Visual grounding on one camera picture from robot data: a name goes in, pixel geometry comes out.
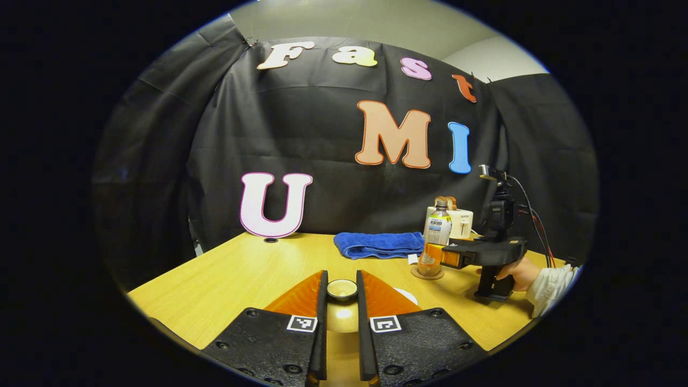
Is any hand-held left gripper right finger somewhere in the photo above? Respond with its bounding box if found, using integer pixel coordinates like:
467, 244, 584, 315
356, 270, 488, 387

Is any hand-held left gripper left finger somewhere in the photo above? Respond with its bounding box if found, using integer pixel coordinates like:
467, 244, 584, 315
202, 270, 329, 387

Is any cream teacup lid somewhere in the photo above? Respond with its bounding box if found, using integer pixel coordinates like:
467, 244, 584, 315
325, 278, 361, 334

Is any round wooden coaster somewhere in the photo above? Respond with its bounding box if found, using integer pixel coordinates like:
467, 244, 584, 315
410, 264, 446, 281

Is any clear water bottle white label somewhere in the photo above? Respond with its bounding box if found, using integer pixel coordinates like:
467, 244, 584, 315
418, 197, 453, 277

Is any cream toaster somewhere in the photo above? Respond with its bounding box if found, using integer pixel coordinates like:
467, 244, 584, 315
427, 207, 474, 240

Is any folded blue towel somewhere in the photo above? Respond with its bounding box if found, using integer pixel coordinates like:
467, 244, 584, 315
333, 232, 426, 260

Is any black backdrop cloth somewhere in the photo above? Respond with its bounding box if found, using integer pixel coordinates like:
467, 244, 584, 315
92, 15, 599, 291

